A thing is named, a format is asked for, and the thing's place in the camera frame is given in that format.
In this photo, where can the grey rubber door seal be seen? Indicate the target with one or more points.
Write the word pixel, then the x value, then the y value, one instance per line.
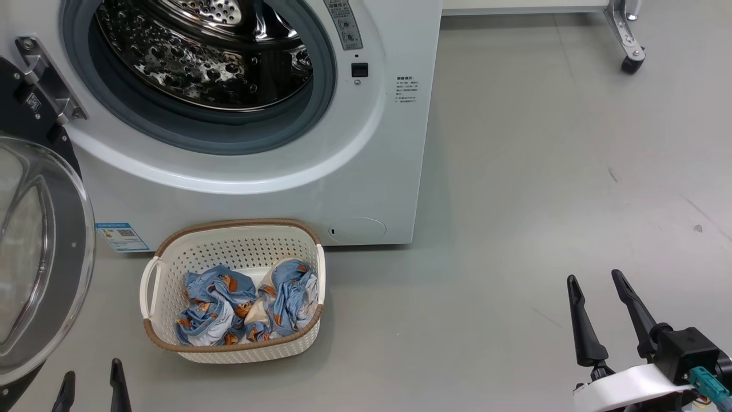
pixel 229 129

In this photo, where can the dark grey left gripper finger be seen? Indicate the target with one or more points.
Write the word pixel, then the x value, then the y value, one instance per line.
pixel 64 397
pixel 119 392

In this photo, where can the white front-load washing machine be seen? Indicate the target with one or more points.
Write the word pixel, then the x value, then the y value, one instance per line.
pixel 343 171

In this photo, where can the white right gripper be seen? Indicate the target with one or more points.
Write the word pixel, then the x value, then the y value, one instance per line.
pixel 629 392

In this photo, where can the cream perforated basket brown rim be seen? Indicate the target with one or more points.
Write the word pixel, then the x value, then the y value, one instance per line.
pixel 240 246

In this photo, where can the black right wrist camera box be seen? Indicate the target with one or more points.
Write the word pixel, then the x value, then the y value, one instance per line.
pixel 686 349

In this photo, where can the metal furniture leg with caster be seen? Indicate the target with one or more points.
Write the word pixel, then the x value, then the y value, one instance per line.
pixel 623 34

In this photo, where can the blue bear-print garment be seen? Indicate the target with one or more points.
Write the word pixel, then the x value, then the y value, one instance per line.
pixel 214 303

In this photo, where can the grey instruction sticker strip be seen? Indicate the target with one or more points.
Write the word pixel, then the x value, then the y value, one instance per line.
pixel 345 23

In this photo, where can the blue white energy label sticker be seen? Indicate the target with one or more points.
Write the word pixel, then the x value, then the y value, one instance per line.
pixel 122 237

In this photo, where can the printed warning text label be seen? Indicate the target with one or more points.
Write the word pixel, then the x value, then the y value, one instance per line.
pixel 406 90

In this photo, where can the round filter cover flap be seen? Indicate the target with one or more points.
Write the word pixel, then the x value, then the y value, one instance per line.
pixel 357 230

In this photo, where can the washing machine door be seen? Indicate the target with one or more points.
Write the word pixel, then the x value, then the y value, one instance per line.
pixel 40 257

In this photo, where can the metal washer door hinge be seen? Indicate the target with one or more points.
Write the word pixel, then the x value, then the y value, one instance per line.
pixel 48 80

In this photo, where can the stainless steel washing machine drum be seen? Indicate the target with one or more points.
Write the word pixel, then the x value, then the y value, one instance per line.
pixel 200 63

